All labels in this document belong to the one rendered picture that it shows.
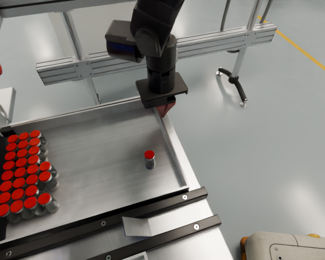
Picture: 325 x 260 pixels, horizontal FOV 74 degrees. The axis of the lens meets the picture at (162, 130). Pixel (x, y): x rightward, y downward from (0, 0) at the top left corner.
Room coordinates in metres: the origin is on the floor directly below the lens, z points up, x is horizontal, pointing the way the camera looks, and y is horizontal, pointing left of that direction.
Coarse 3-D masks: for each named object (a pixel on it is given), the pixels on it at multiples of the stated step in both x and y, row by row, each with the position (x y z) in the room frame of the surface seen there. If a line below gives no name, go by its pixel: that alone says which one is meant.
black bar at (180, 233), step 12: (216, 216) 0.12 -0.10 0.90; (180, 228) 0.10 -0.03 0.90; (192, 228) 0.10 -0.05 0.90; (204, 228) 0.10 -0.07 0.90; (144, 240) 0.08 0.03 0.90; (156, 240) 0.08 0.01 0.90; (168, 240) 0.08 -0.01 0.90; (108, 252) 0.06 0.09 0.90; (120, 252) 0.06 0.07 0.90; (132, 252) 0.06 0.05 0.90
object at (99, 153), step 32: (32, 128) 0.32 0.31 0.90; (64, 128) 0.33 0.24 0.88; (96, 128) 0.33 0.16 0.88; (128, 128) 0.33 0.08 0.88; (160, 128) 0.33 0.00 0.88; (64, 160) 0.24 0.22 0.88; (96, 160) 0.24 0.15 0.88; (128, 160) 0.24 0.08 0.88; (160, 160) 0.24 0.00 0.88; (64, 192) 0.17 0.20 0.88; (96, 192) 0.17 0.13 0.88; (128, 192) 0.17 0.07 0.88; (160, 192) 0.17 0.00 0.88; (32, 224) 0.11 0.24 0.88; (64, 224) 0.10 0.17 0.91
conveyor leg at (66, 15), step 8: (64, 16) 1.11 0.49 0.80; (64, 24) 1.12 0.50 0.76; (72, 24) 1.12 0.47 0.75; (72, 32) 1.11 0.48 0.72; (72, 40) 1.11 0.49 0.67; (80, 48) 1.13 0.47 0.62; (80, 56) 1.11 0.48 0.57; (88, 80) 1.11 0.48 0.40; (88, 88) 1.11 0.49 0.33; (96, 96) 1.13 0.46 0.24; (96, 104) 1.11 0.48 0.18
